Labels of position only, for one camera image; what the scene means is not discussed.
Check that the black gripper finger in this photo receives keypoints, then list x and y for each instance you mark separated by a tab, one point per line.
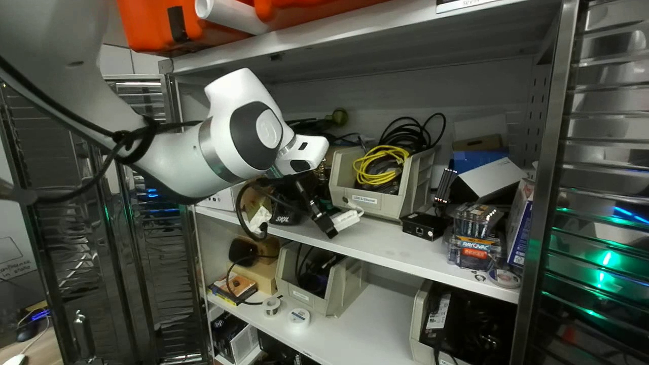
329	214
315	217

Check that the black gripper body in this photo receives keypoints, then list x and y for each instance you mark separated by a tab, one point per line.
302	186

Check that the light wooden box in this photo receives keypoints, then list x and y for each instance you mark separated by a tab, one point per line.
267	274

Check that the small black electronics box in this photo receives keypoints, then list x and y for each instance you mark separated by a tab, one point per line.
425	225

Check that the white box with black front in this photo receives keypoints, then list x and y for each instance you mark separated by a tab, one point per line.
236	340

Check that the blue and white box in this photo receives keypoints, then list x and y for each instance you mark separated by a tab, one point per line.
488	175

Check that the black battery charger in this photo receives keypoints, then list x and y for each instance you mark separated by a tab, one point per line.
286	214

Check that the gray storage bin black contents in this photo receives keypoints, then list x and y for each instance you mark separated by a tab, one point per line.
316	281

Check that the gray metal shelf unit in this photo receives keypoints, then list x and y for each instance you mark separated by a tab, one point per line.
391	245

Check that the black round device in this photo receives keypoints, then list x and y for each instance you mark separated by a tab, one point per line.
244	252

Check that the tool with green knob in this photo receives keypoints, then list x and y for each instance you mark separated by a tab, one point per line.
337	116

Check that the small solder spool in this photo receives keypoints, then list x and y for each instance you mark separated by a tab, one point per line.
272	305

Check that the white tape roll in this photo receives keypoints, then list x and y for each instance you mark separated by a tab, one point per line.
299	316

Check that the orange black flat device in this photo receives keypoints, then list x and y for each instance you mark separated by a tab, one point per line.
234	291

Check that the pack of batteries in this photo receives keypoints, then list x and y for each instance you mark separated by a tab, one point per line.
475	235

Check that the clear tape roll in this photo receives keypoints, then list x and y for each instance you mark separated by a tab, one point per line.
506	277

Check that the white paper roll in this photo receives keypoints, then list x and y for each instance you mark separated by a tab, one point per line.
229	13

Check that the white blue tall carton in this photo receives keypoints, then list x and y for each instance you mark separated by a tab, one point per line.
521	223

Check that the orange plastic case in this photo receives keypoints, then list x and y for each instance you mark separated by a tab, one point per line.
158	22

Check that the server rack with lights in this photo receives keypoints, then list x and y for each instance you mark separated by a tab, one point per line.
601	202

